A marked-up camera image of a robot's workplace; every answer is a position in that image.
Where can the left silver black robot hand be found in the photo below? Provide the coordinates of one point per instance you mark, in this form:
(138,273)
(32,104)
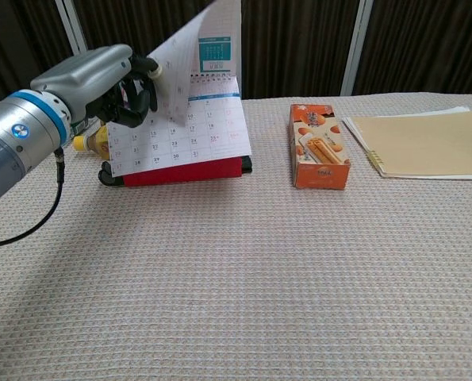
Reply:
(85,75)

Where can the spiral desk calendar red base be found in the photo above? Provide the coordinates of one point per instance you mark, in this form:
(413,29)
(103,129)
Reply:
(196,135)

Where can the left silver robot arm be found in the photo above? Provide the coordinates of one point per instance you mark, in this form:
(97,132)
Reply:
(9,143)

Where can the clear green-label water bottle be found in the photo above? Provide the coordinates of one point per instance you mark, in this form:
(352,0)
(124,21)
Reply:
(79,126)

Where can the yellow-cap tea bottle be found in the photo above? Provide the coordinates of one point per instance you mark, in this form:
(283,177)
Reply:
(90,142)

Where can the black folding screen panel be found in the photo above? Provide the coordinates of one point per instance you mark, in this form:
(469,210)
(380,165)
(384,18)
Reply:
(430,43)
(140,20)
(17,35)
(291,43)

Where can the beige woven tablecloth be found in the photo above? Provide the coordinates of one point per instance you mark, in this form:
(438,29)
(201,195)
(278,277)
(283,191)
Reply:
(235,258)

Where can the orange snack box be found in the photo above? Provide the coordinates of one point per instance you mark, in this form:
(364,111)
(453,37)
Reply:
(319,147)

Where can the beige cover spiral notebook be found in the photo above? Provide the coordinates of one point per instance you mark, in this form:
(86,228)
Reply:
(430,145)

